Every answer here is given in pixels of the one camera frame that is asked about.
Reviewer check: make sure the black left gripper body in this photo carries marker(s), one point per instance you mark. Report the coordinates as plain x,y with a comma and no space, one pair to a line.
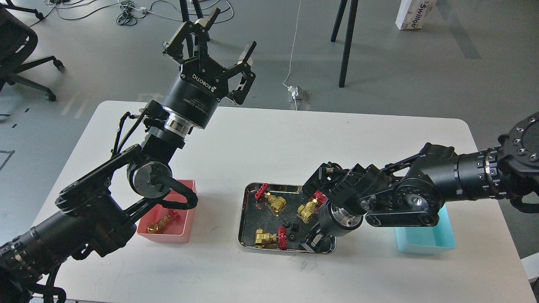
197,91

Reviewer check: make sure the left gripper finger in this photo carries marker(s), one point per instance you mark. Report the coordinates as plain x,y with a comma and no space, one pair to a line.
199,30
243,67

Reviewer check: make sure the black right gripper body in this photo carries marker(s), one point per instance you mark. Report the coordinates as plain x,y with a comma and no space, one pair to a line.
336,222

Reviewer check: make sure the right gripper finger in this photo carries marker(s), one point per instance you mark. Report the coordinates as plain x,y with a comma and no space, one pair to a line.
314,243

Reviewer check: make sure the brass valve red handle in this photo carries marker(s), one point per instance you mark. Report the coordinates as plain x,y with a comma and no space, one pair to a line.
159,226

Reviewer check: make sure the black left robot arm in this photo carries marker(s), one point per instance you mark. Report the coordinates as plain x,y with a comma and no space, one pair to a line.
98,212

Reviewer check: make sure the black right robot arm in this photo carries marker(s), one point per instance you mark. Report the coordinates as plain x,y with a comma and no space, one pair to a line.
411,192

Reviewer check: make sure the brass valve upper right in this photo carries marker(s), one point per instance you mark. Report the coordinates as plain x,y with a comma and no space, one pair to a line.
307,211

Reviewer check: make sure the brass valve lower left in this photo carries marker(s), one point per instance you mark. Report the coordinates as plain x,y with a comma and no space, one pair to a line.
267,240

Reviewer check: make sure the brass valve upper left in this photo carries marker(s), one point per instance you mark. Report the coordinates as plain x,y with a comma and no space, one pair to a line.
276,204

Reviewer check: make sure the blue plastic box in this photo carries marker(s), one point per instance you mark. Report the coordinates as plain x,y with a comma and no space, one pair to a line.
427,240

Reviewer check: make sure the pink plastic box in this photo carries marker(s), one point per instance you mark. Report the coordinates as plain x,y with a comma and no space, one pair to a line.
174,232

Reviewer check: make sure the white cardboard box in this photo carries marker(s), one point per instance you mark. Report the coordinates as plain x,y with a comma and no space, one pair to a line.
412,13

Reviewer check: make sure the black table leg left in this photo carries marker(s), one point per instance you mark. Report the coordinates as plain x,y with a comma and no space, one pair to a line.
198,10

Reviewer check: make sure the black table leg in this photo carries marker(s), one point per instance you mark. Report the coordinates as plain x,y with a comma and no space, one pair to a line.
198,10
348,36

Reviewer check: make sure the metal tray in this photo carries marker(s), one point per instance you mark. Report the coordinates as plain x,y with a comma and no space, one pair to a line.
253,218

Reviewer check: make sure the white power adapter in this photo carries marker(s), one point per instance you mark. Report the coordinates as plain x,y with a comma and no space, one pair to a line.
297,94

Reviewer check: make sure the black table leg right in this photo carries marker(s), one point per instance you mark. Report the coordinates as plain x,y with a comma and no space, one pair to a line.
348,36

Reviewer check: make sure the black office chair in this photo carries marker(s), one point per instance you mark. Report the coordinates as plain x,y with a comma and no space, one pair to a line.
17,43

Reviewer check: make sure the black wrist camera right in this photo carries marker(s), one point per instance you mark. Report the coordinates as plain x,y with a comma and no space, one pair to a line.
346,187

